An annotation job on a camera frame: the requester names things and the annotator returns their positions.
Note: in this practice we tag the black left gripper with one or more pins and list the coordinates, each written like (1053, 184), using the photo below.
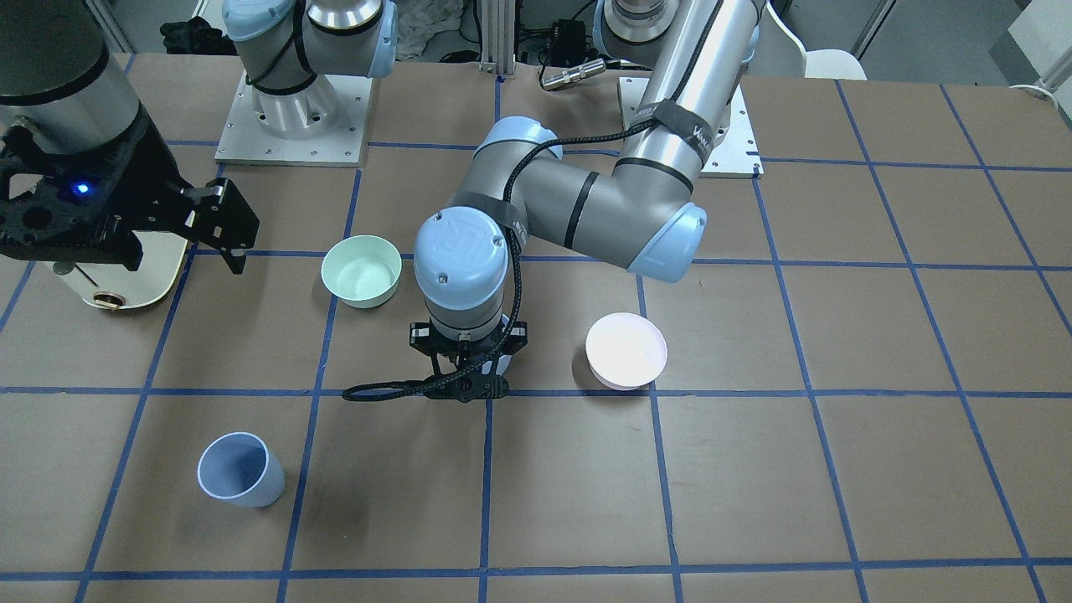
(418, 337)

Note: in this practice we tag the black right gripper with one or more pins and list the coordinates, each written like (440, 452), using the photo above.
(152, 164)

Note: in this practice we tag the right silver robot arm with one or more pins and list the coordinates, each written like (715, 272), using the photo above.
(58, 70)

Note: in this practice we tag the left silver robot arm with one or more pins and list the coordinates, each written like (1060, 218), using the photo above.
(623, 198)

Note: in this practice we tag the cream white plate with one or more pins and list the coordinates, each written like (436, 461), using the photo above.
(113, 287)

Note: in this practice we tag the mint green bowl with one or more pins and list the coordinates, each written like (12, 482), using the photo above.
(362, 271)

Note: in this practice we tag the pink white bowl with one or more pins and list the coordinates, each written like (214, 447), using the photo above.
(625, 351)

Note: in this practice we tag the blue plastic cup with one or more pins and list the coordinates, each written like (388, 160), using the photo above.
(239, 469)

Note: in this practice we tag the silver cylindrical connector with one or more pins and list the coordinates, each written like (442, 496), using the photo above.
(572, 75)

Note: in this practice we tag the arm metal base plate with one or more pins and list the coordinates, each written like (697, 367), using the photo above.
(321, 126)
(736, 156)

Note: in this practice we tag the aluminium extrusion post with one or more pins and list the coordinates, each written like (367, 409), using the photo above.
(498, 37)

